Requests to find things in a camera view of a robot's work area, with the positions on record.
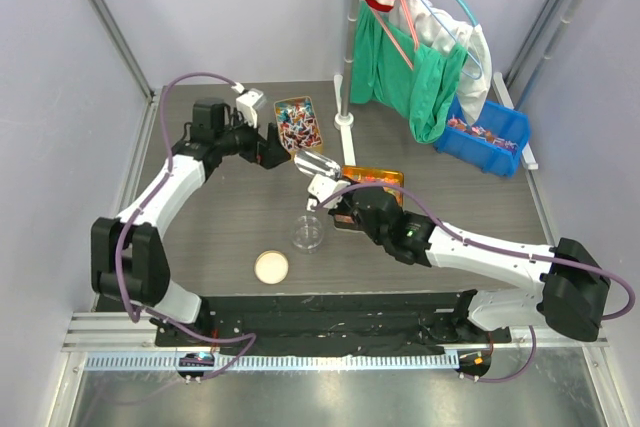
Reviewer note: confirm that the blue plastic bin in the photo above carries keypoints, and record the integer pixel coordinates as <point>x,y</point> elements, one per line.
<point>494,143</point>

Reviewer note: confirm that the white clothes rack stand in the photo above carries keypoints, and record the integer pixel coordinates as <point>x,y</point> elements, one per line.
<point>344,119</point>

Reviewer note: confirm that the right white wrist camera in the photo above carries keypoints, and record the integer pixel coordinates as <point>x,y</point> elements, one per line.
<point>320,189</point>

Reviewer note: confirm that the gold tin of gummy candies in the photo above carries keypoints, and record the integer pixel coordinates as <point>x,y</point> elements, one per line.
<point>357,174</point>

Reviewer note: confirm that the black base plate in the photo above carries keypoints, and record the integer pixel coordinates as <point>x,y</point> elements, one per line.
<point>332,325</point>

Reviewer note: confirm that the silver metal scoop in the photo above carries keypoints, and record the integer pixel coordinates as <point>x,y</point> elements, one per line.
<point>311,163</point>

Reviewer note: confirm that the clear glass jar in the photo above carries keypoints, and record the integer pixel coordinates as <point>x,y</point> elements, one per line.
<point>307,233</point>

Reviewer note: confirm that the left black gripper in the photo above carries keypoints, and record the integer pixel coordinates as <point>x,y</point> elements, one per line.
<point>268,152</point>

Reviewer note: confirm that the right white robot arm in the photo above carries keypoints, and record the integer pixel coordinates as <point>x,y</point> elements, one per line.
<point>561,286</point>

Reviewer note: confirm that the white cloth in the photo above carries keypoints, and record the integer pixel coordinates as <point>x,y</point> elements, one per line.
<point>440,31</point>

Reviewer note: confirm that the round wooden jar lid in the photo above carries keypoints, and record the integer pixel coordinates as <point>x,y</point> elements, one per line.
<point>271,267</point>

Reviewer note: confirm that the white slotted cable duct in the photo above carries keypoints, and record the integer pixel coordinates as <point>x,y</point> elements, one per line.
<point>201,362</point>

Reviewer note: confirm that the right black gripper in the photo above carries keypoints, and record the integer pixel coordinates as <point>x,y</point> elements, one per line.
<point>340,209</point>

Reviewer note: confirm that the green cloth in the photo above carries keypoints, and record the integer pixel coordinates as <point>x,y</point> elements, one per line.
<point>419,84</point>

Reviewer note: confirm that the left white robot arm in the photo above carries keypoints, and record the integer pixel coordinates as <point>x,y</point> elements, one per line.
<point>128,260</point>

